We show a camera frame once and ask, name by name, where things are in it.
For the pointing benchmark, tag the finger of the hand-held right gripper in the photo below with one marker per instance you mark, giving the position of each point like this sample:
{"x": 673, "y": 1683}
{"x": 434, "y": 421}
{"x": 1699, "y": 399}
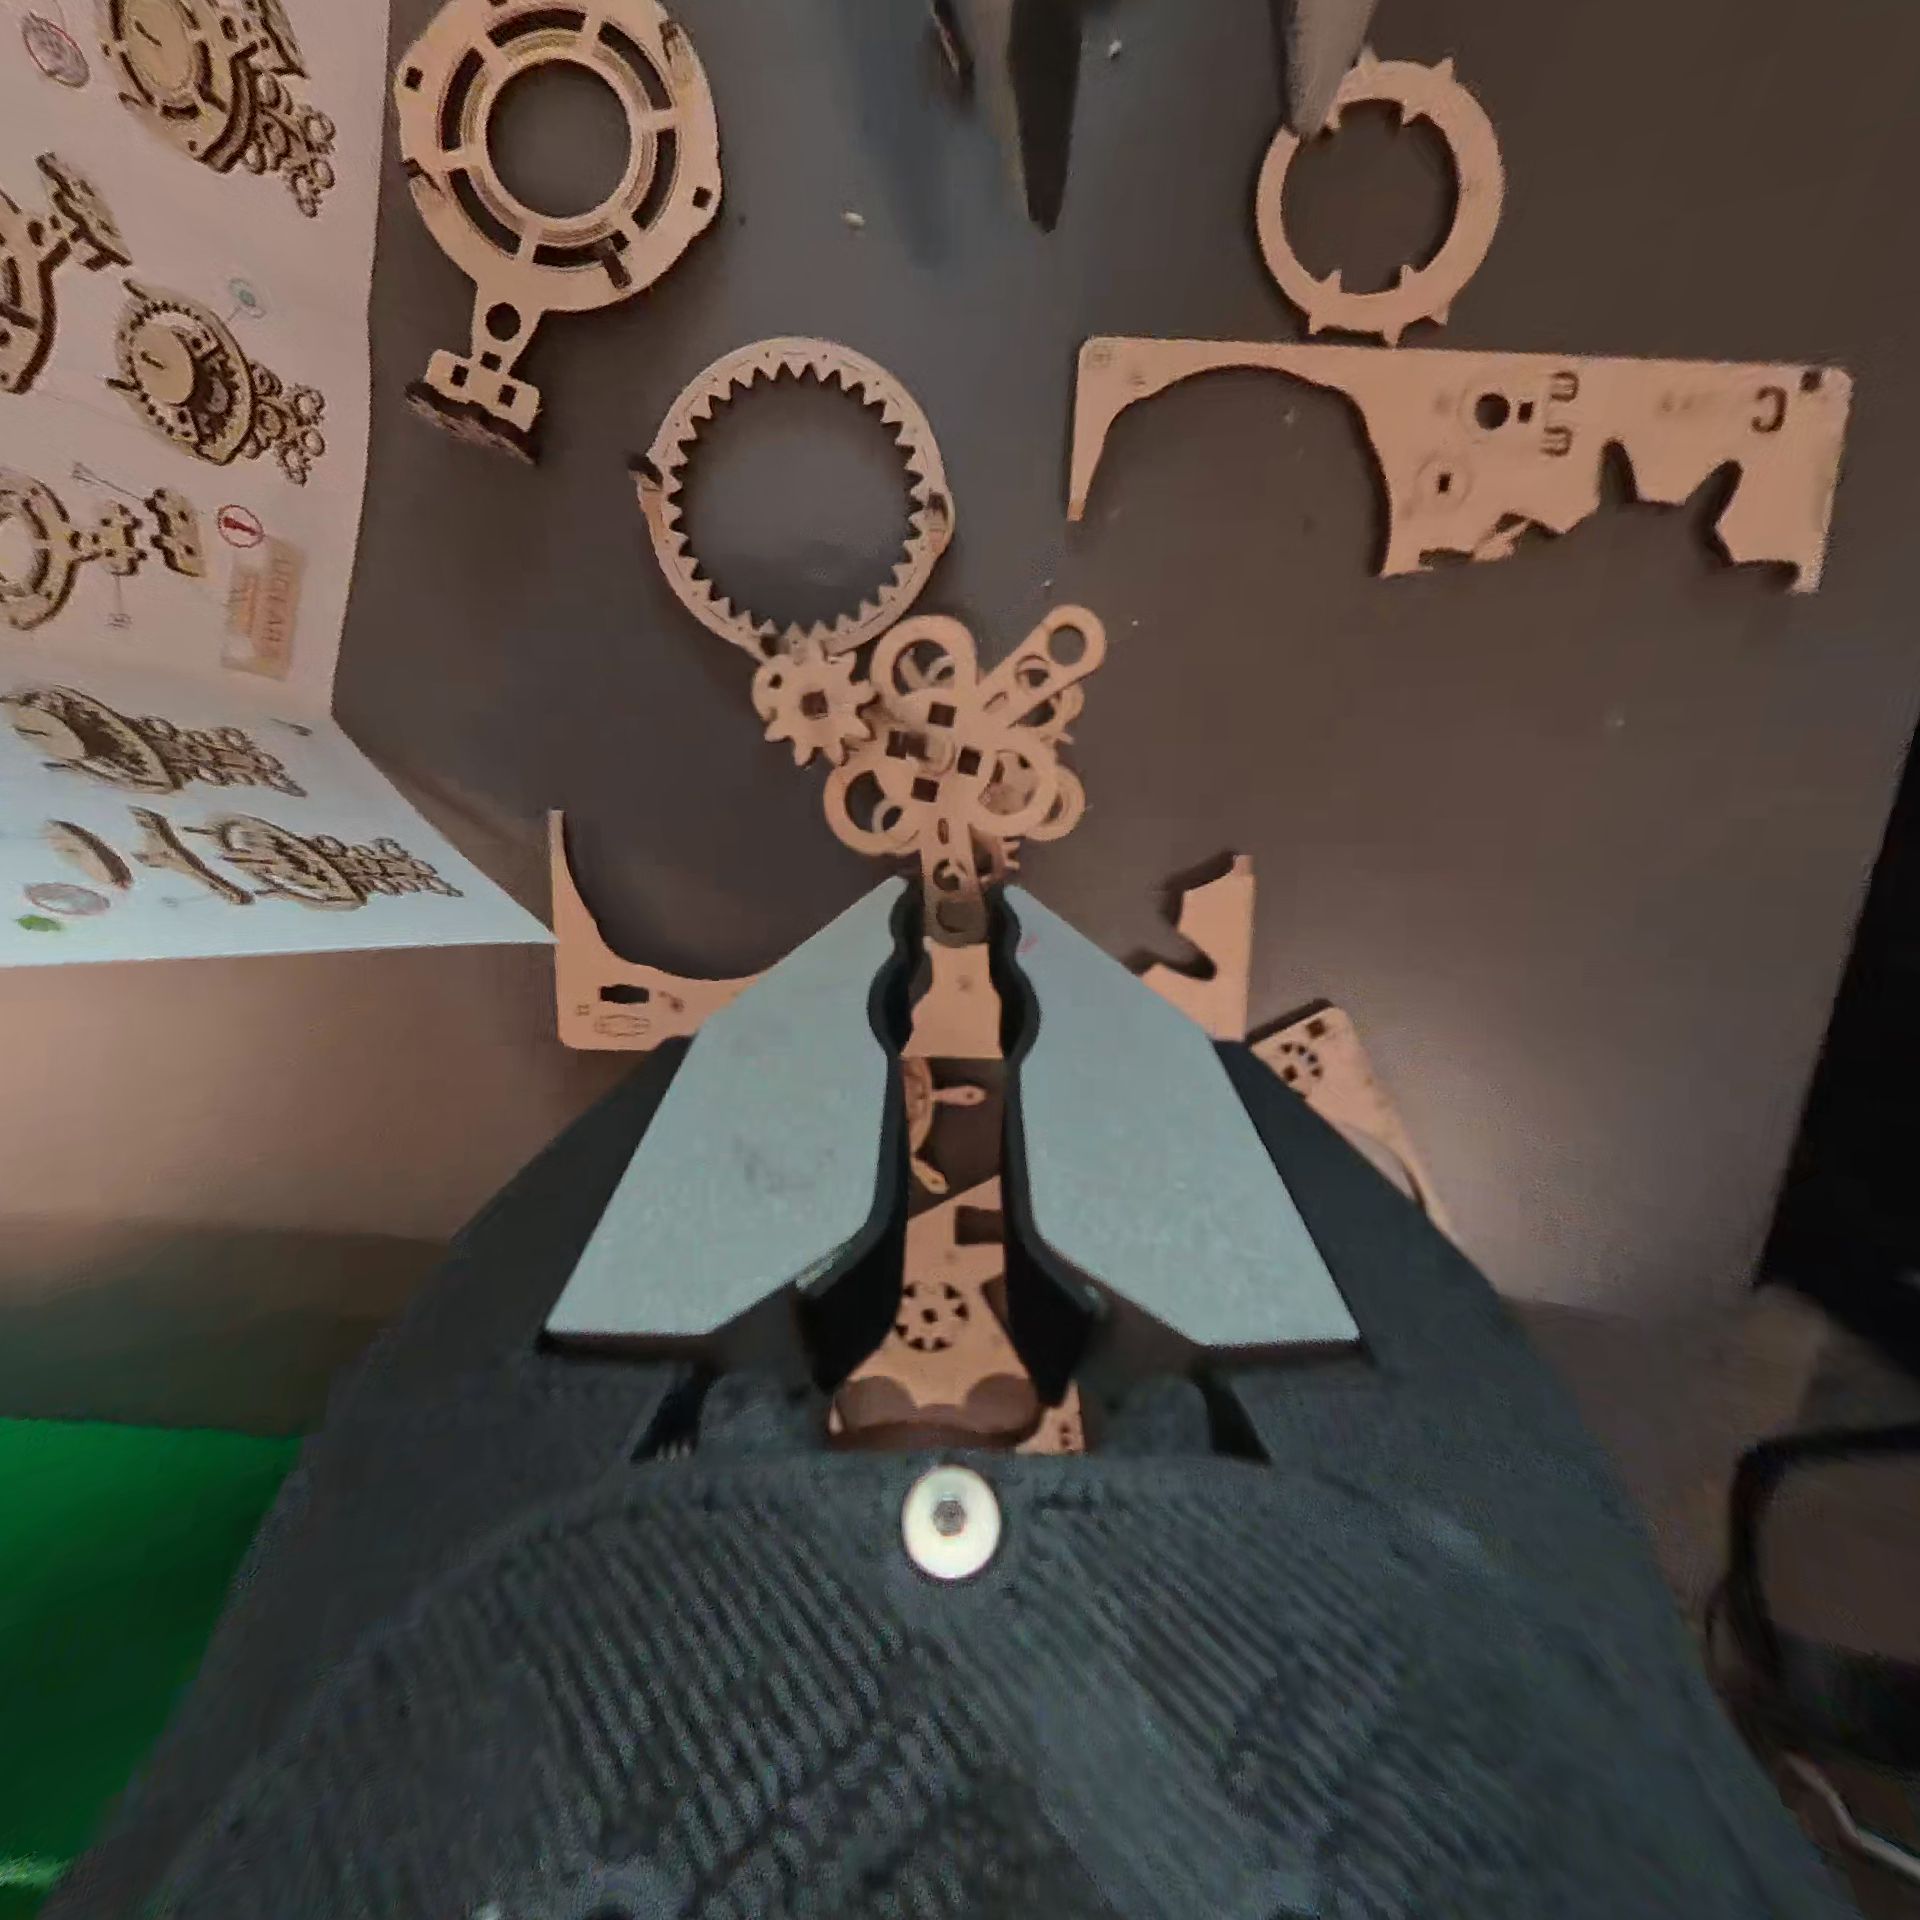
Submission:
{"x": 1037, "y": 107}
{"x": 1329, "y": 45}

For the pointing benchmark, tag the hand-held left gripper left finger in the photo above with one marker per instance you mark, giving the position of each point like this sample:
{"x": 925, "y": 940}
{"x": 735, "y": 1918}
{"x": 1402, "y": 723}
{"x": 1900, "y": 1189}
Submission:
{"x": 735, "y": 1184}

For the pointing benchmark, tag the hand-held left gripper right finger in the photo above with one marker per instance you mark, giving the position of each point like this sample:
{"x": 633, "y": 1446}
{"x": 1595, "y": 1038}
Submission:
{"x": 1186, "y": 1184}

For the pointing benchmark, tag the wooden gear axle assembly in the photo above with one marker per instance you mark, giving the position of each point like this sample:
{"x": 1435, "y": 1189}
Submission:
{"x": 946, "y": 751}

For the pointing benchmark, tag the long wooden parts sheet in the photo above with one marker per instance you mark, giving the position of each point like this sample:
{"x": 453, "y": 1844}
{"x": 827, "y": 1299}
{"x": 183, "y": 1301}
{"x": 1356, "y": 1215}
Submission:
{"x": 1694, "y": 436}

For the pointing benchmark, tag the green plastic bin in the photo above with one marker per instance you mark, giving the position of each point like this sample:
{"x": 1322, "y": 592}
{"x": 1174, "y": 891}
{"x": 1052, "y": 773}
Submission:
{"x": 121, "y": 1652}

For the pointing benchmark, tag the printed assembly instruction sheet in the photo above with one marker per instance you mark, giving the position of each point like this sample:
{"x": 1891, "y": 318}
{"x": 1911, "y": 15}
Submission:
{"x": 165, "y": 600}

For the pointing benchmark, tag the round wooden frame with stem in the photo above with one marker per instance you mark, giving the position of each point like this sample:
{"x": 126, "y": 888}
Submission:
{"x": 505, "y": 324}

